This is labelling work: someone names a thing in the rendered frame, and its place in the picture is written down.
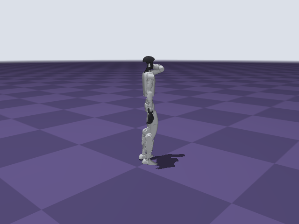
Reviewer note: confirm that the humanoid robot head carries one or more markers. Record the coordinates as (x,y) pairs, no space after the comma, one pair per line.
(148,59)

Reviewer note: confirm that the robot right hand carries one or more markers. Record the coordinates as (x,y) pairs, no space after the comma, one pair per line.
(150,117)

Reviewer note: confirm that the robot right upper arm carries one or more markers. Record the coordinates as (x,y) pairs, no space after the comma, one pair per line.
(150,79)

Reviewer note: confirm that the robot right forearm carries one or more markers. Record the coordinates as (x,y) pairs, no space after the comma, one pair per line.
(149,101)

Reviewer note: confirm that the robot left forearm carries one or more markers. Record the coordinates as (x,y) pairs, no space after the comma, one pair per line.
(155,66)

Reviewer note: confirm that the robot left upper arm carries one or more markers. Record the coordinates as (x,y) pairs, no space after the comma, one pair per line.
(159,70)

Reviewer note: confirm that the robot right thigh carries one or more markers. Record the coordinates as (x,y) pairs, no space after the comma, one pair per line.
(153,125)

